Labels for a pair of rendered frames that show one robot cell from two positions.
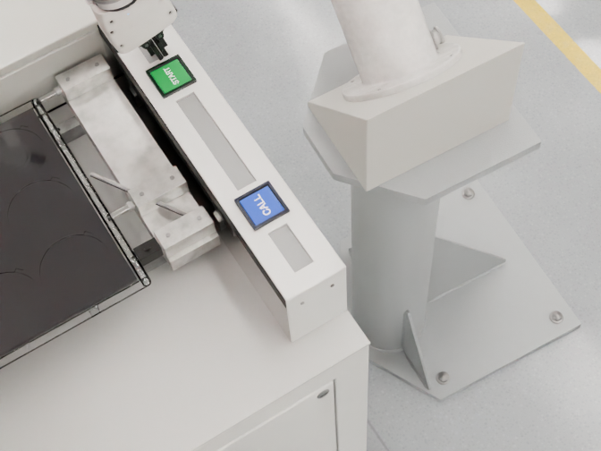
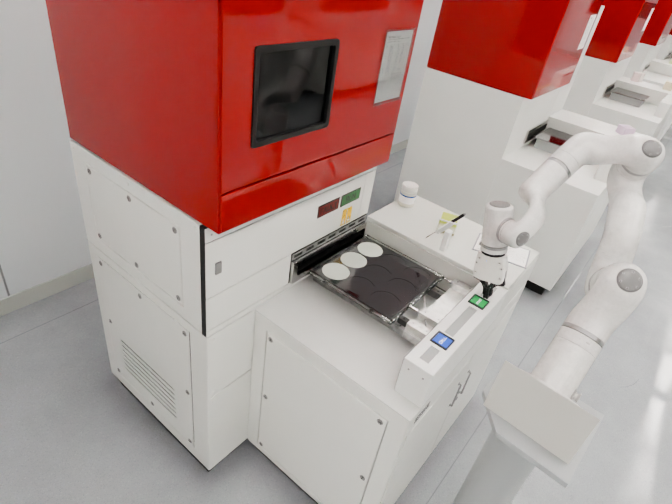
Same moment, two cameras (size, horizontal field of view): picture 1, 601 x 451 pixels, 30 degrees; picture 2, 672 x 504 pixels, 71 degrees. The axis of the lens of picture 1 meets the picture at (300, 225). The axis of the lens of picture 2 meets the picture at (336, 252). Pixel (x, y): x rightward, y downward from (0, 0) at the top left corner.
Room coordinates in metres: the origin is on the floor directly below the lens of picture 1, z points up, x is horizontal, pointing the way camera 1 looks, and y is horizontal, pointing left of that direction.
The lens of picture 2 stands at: (-0.06, -0.69, 1.92)
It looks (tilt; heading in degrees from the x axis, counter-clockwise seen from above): 34 degrees down; 60
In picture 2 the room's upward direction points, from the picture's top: 10 degrees clockwise
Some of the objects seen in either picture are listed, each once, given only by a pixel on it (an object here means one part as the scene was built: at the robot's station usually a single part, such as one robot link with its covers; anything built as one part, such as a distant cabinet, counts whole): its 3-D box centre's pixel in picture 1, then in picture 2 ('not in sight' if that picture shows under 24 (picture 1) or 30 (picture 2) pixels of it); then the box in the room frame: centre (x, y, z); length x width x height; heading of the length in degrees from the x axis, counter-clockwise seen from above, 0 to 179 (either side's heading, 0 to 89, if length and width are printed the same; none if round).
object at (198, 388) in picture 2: not in sight; (230, 317); (0.35, 0.88, 0.41); 0.82 x 0.71 x 0.82; 27
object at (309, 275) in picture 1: (219, 163); (455, 336); (0.88, 0.11, 0.89); 0.55 x 0.09 x 0.14; 27
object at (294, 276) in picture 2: not in sight; (330, 250); (0.67, 0.64, 0.89); 0.44 x 0.02 x 0.10; 27
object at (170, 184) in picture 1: (158, 191); (430, 318); (0.84, 0.20, 0.89); 0.08 x 0.03 x 0.03; 117
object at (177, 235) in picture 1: (184, 231); (418, 330); (0.77, 0.16, 0.89); 0.08 x 0.03 x 0.03; 117
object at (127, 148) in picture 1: (137, 163); (439, 314); (0.91, 0.24, 0.87); 0.36 x 0.08 x 0.03; 27
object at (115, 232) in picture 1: (88, 188); (418, 298); (0.86, 0.30, 0.90); 0.38 x 0.01 x 0.01; 27
